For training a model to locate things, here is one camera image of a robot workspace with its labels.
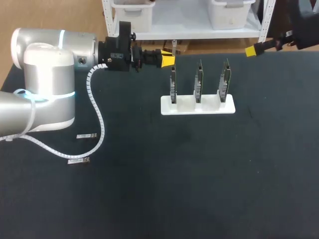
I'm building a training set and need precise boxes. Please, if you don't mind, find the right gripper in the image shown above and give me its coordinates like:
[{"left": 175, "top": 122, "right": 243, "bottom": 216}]
[{"left": 244, "top": 0, "right": 319, "bottom": 58}]

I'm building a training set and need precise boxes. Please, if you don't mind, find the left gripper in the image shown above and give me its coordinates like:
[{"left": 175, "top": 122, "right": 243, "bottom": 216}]
[{"left": 97, "top": 21, "right": 176, "bottom": 73}]

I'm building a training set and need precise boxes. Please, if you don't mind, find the small green circuit board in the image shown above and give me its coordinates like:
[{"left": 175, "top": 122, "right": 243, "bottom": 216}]
[
  {"left": 169, "top": 65, "right": 178, "bottom": 105},
  {"left": 218, "top": 58, "right": 232, "bottom": 104},
  {"left": 193, "top": 59, "right": 205, "bottom": 104}
]

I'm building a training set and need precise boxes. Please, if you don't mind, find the white metal shelf rack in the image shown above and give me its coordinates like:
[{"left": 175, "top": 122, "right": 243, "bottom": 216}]
[{"left": 101, "top": 0, "right": 277, "bottom": 43}]

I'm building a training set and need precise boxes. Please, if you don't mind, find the white plastic storage bin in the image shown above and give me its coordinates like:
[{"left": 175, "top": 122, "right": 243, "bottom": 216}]
[
  {"left": 207, "top": 0, "right": 256, "bottom": 29},
  {"left": 110, "top": 0, "right": 157, "bottom": 33}
]

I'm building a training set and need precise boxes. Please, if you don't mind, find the white circuit board stand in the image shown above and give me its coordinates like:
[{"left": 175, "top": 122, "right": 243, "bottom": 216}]
[{"left": 160, "top": 89, "right": 236, "bottom": 116}]

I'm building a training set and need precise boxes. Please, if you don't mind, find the white cable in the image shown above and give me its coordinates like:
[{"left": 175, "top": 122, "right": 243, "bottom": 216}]
[{"left": 0, "top": 63, "right": 109, "bottom": 159}]

